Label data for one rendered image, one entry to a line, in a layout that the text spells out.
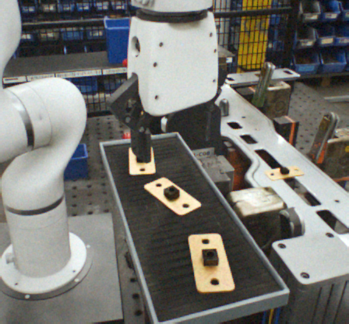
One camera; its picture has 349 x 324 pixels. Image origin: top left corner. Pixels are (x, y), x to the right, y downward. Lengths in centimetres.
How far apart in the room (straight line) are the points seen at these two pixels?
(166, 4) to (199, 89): 11
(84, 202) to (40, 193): 54
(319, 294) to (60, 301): 55
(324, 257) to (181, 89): 29
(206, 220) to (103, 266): 49
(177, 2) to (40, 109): 40
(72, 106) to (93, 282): 39
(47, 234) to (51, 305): 15
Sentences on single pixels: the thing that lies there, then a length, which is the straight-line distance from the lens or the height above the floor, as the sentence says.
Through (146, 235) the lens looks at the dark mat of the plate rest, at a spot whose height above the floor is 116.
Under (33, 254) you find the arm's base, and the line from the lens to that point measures 89.
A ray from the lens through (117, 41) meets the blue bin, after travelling 154.
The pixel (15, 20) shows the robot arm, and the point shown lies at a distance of 74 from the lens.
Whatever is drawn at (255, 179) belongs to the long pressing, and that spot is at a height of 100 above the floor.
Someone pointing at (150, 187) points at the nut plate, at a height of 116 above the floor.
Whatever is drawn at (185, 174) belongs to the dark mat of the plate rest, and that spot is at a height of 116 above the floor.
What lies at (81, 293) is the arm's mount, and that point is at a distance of 92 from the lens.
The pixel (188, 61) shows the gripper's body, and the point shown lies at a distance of 43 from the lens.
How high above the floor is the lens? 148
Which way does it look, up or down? 30 degrees down
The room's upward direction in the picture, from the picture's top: straight up
